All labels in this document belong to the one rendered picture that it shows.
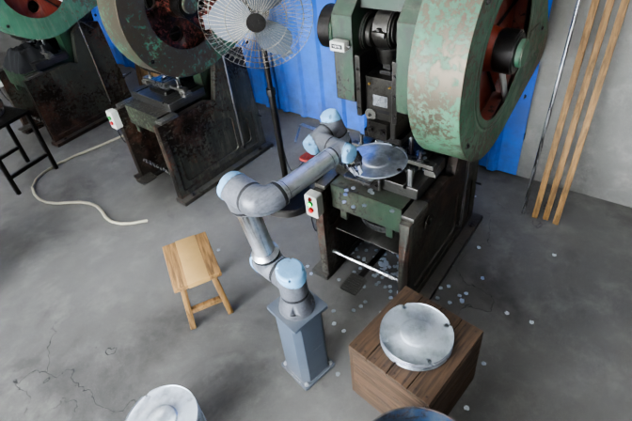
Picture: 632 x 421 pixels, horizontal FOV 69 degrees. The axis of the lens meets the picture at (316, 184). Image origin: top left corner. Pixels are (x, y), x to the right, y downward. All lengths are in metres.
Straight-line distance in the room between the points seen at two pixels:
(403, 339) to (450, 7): 1.23
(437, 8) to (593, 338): 1.76
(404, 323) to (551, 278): 1.08
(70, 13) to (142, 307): 2.62
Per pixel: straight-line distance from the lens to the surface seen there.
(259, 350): 2.43
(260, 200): 1.51
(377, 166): 2.09
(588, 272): 2.90
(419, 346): 1.92
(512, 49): 1.74
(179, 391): 2.14
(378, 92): 2.01
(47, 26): 4.38
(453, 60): 1.44
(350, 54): 1.96
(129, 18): 2.66
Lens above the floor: 1.99
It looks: 37 degrees down
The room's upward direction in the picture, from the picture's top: 7 degrees counter-clockwise
